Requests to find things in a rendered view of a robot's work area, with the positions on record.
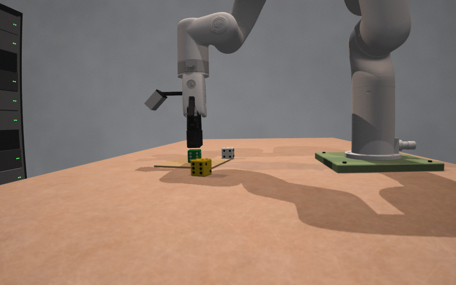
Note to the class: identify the tan square mat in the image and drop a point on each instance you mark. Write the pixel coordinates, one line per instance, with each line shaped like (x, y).
(183, 163)

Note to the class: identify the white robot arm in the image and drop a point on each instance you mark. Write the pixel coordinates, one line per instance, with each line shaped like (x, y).
(385, 26)

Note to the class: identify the white die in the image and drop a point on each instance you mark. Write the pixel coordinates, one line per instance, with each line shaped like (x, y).
(228, 153)

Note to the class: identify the yellow die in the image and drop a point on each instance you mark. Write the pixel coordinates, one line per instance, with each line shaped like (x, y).
(201, 167)

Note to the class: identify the green die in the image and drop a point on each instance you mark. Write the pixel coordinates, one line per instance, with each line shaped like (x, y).
(194, 154)

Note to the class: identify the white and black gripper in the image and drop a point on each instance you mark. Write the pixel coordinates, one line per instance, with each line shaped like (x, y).
(194, 105)

